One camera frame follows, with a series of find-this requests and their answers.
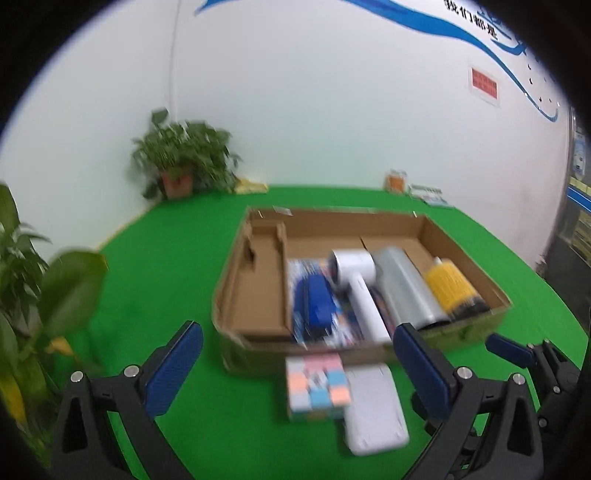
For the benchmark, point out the pastel puzzle cube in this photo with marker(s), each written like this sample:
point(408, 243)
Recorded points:
point(316, 387)

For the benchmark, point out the white hair dryer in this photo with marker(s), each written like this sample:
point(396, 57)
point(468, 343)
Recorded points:
point(358, 277)

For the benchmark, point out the silver metal tumbler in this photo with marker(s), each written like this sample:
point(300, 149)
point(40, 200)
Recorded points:
point(411, 290)

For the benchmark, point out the colourful printed book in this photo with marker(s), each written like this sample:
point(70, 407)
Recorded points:
point(346, 323)

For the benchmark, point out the large leafy plant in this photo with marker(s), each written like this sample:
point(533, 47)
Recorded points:
point(69, 286)

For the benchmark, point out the blue stapler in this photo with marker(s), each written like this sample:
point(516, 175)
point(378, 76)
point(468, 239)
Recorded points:
point(315, 302)

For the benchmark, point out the light blue booklet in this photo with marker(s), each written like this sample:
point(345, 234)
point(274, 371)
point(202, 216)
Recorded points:
point(438, 202)

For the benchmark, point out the orange clear container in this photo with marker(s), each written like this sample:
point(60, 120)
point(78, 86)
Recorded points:
point(396, 182)

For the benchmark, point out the cardboard box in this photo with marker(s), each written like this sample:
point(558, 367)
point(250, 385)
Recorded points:
point(258, 295)

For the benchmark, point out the white power bank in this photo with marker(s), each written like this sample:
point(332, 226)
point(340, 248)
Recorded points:
point(376, 415)

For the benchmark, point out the glass door with stickers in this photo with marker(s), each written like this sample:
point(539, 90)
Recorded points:
point(577, 221)

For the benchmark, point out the red wall sign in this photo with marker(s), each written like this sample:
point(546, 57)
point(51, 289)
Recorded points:
point(485, 84)

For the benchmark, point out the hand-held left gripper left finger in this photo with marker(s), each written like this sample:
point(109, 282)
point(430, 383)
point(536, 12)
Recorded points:
point(175, 369)

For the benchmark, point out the yellow and black bottle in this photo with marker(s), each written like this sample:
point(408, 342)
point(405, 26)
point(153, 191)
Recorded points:
point(450, 281)

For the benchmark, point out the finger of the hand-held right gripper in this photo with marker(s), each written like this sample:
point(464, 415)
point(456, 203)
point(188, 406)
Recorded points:
point(508, 348)

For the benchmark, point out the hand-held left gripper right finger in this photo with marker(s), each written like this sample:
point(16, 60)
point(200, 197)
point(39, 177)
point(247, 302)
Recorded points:
point(422, 364)

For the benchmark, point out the potted green plant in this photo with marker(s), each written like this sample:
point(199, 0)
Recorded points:
point(184, 147)

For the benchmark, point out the blue wall decal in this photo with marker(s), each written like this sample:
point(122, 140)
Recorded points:
point(438, 23)

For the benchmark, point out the yellow packet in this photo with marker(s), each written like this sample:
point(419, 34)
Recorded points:
point(250, 186)

